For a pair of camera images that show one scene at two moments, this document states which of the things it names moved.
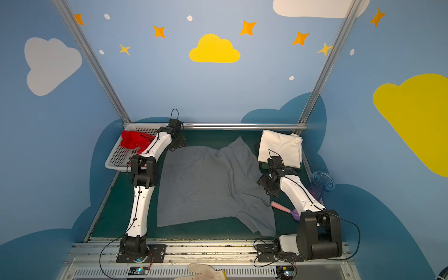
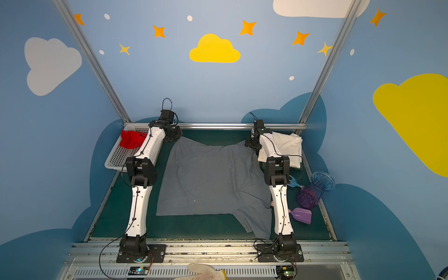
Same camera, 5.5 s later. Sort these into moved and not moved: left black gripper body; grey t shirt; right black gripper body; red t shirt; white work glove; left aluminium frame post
Moved: right black gripper body; left black gripper body
Not moved: red t shirt; white work glove; left aluminium frame post; grey t shirt
